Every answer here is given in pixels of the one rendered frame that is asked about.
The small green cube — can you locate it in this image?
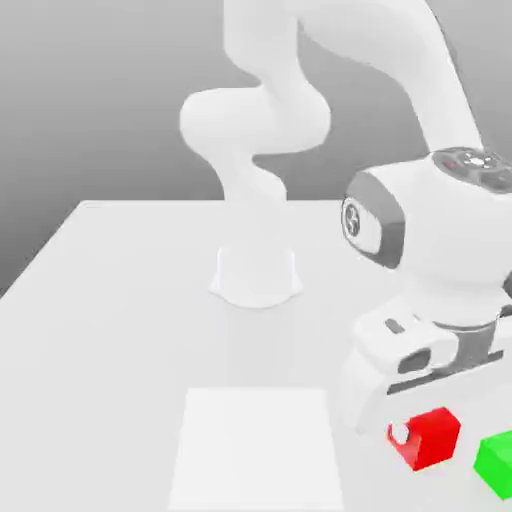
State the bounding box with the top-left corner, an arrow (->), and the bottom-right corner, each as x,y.
472,430 -> 512,502

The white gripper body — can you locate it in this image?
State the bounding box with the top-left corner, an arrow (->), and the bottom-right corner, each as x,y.
338,346 -> 512,437

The small red cube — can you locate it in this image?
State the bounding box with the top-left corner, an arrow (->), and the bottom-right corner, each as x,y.
385,406 -> 462,473

